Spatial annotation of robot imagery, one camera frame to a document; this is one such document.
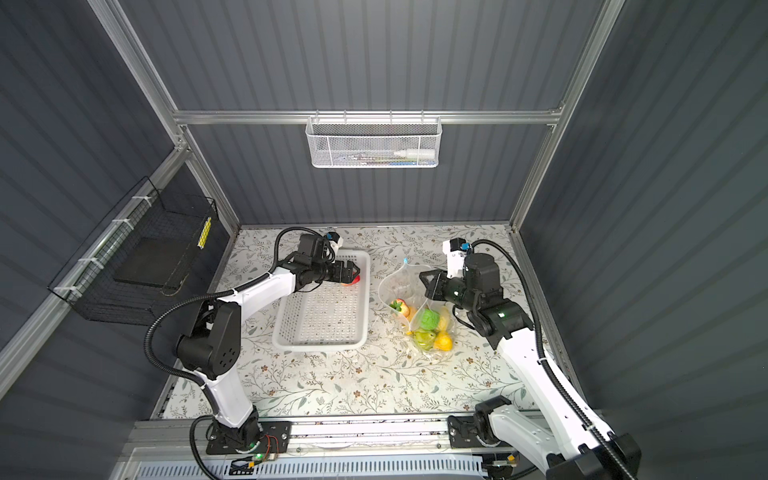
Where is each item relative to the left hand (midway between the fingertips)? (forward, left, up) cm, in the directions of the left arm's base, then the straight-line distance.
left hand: (348, 267), depth 95 cm
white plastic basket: (-11, +6, -12) cm, 17 cm away
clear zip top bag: (-15, -17, +3) cm, 23 cm away
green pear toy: (-24, -22, -4) cm, 33 cm away
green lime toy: (-20, -24, 0) cm, 31 cm away
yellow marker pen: (+3, +39, +15) cm, 42 cm away
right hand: (-17, -21, +16) cm, 31 cm away
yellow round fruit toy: (-24, -28, -5) cm, 37 cm away
